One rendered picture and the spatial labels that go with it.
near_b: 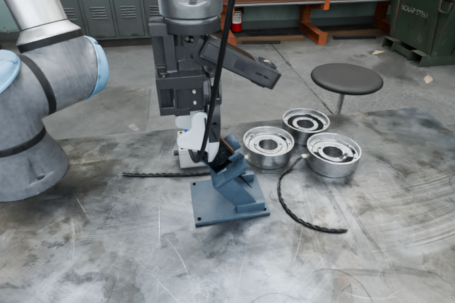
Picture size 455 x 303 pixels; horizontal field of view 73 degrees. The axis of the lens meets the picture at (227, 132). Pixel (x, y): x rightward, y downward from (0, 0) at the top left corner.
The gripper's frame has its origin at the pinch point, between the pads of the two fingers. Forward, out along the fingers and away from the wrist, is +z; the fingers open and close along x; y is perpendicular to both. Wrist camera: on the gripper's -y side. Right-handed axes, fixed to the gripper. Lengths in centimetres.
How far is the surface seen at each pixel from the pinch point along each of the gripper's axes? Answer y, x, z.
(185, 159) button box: 4.2, -9.9, 9.6
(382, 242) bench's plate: -24.3, 13.5, 11.9
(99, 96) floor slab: 68, -211, 92
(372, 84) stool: -82, -73, 30
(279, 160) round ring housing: -13.9, -5.7, 9.3
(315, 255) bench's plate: -13.2, 13.7, 11.9
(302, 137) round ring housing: -21.4, -12.4, 9.3
